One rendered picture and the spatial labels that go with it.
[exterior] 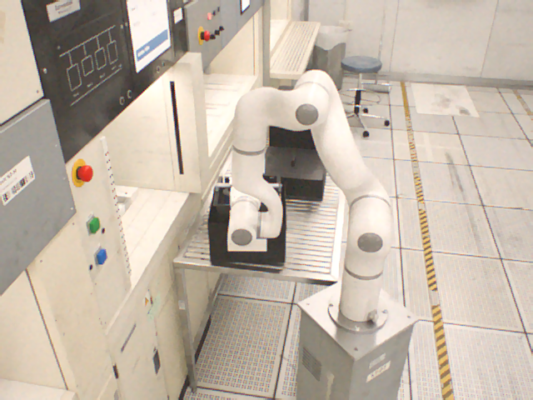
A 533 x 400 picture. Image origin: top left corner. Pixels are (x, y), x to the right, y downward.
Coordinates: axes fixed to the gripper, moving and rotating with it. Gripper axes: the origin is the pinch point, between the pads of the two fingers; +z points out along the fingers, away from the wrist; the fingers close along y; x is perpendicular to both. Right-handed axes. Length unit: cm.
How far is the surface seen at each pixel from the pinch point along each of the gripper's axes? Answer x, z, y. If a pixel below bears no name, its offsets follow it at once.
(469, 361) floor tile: -107, 13, 102
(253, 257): -27.3, -7.1, 1.7
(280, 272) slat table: -29.8, -12.4, 11.2
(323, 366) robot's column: -48, -38, 25
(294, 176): -19.6, 38.5, 17.8
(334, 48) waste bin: -57, 371, 71
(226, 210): -9.1, -3.6, -7.4
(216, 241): -19.7, -7.2, -11.0
